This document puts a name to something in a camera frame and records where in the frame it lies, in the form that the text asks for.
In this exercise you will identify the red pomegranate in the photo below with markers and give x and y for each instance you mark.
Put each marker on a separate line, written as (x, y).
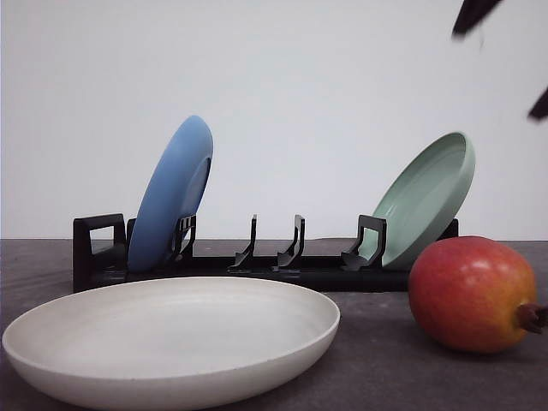
(473, 293)

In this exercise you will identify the black dish rack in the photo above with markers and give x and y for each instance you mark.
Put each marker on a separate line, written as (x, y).
(100, 259)

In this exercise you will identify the white plate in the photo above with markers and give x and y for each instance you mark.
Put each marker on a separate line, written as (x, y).
(170, 341)

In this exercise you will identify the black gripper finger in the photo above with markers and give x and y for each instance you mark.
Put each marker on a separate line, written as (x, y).
(471, 14)
(540, 108)

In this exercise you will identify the blue plate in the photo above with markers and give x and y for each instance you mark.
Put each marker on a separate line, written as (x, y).
(174, 191)

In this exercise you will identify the mint green plate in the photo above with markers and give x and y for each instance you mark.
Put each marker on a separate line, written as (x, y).
(424, 203)

